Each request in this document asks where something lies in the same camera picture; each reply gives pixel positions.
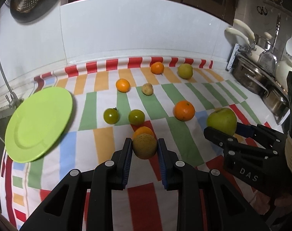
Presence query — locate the cream handled pot upper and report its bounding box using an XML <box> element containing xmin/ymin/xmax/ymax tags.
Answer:
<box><xmin>233</xmin><ymin>18</ymin><xmax>273</xmax><ymax>51</ymax></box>

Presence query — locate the dark green tomato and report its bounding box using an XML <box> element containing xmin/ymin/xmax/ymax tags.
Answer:
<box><xmin>103</xmin><ymin>108</ymin><xmax>119</xmax><ymax>125</ymax></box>
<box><xmin>128</xmin><ymin>110</ymin><xmax>145</xmax><ymax>126</ymax></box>

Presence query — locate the white ceramic jug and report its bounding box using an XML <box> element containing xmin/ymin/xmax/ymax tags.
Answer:
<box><xmin>275</xmin><ymin>57</ymin><xmax>292</xmax><ymax>91</ymax></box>

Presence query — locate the brown round fruit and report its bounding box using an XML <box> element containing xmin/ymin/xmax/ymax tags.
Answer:
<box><xmin>141</xmin><ymin>83</ymin><xmax>153</xmax><ymax>96</ymax></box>
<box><xmin>133</xmin><ymin>134</ymin><xmax>157</xmax><ymax>160</ymax></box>

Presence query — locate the small orange mandarin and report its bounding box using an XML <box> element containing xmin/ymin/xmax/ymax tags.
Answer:
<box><xmin>116</xmin><ymin>78</ymin><xmax>131</xmax><ymax>93</ymax></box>
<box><xmin>150</xmin><ymin>62</ymin><xmax>165</xmax><ymax>74</ymax></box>

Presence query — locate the large orange mandarin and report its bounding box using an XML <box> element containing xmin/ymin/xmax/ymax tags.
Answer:
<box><xmin>174</xmin><ymin>100</ymin><xmax>195</xmax><ymax>121</ymax></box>

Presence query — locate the yellow-green apple back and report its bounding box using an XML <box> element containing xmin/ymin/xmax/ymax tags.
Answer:
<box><xmin>177</xmin><ymin>63</ymin><xmax>193</xmax><ymax>79</ymax></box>

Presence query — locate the small orange mandarin left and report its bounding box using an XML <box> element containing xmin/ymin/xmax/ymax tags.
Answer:
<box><xmin>116</xmin><ymin>78</ymin><xmax>131</xmax><ymax>93</ymax></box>

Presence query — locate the metal spatula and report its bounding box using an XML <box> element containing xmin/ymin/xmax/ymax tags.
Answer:
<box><xmin>258</xmin><ymin>13</ymin><xmax>281</xmax><ymax>76</ymax></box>

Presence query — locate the steel pot with handle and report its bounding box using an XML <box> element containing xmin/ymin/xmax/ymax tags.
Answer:
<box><xmin>232</xmin><ymin>57</ymin><xmax>269</xmax><ymax>95</ymax></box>

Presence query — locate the person's hand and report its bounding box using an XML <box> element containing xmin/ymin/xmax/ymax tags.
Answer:
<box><xmin>250</xmin><ymin>191</ymin><xmax>292</xmax><ymax>217</ymax></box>

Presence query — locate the cream handled pot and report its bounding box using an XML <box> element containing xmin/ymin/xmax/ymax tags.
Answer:
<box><xmin>225</xmin><ymin>27</ymin><xmax>264</xmax><ymax>63</ymax></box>
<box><xmin>233</xmin><ymin>18</ymin><xmax>273</xmax><ymax>51</ymax></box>

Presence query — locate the black frying pan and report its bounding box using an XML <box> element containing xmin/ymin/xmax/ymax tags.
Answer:
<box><xmin>10</xmin><ymin>0</ymin><xmax>70</xmax><ymax>24</ymax></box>

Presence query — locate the brown round fruit back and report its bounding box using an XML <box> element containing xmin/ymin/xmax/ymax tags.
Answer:
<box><xmin>141</xmin><ymin>83</ymin><xmax>153</xmax><ymax>96</ymax></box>

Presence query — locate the large green apple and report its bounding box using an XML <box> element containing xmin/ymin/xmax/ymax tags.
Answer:
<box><xmin>207</xmin><ymin>108</ymin><xmax>237</xmax><ymax>136</ymax></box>

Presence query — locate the thin chrome gooseneck faucet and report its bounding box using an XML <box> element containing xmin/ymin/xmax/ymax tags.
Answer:
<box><xmin>0</xmin><ymin>62</ymin><xmax>21</xmax><ymax>108</ymax></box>

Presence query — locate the brown round fruit front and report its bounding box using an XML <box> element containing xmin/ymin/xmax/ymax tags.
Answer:
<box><xmin>133</xmin><ymin>134</ymin><xmax>157</xmax><ymax>160</ymax></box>

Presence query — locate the small orange mandarin back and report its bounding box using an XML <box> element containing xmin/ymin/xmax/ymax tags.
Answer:
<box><xmin>150</xmin><ymin>62</ymin><xmax>165</xmax><ymax>74</ymax></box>

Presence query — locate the green plastic plate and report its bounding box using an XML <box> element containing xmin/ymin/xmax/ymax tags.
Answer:
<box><xmin>4</xmin><ymin>87</ymin><xmax>73</xmax><ymax>163</ymax></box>

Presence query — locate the striped colourful tablecloth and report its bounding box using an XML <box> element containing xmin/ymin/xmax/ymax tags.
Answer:
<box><xmin>0</xmin><ymin>57</ymin><xmax>279</xmax><ymax>229</ymax></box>

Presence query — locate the cream handled pot lower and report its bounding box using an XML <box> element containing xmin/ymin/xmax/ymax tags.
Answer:
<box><xmin>225</xmin><ymin>27</ymin><xmax>264</xmax><ymax>63</ymax></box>

